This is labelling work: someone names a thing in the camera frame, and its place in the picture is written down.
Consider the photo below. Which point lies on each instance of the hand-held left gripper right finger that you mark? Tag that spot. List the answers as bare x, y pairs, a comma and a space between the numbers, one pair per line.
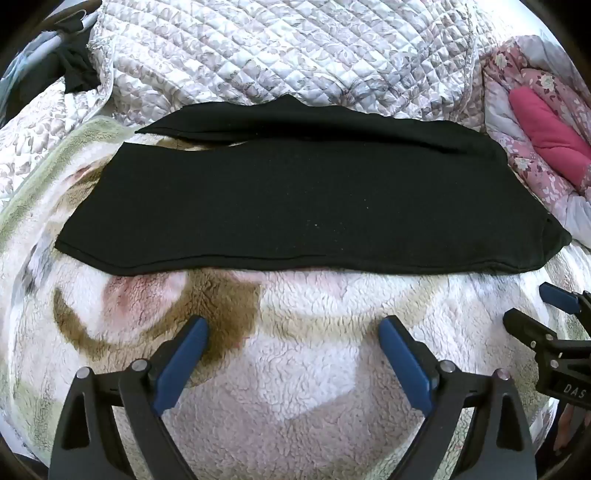
406, 364

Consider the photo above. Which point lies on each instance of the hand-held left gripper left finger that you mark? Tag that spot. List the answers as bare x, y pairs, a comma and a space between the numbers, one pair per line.
183, 364

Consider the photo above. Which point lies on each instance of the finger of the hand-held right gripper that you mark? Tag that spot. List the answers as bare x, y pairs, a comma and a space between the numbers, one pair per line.
524, 325
556, 296

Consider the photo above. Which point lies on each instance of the black pants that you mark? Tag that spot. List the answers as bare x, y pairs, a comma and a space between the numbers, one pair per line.
300, 207

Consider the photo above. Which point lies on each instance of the person's right hand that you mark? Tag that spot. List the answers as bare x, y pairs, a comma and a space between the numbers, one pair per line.
564, 429

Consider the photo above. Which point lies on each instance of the floral fleece blanket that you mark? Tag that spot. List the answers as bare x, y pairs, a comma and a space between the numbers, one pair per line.
300, 369

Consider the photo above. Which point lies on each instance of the pink floral comforter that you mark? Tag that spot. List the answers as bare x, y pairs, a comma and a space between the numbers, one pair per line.
531, 157

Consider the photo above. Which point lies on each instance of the quilted floral bedspread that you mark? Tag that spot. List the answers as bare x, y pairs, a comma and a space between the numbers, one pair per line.
277, 46

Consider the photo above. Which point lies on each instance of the dark clothing on rack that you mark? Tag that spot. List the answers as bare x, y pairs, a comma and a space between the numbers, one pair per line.
69, 25

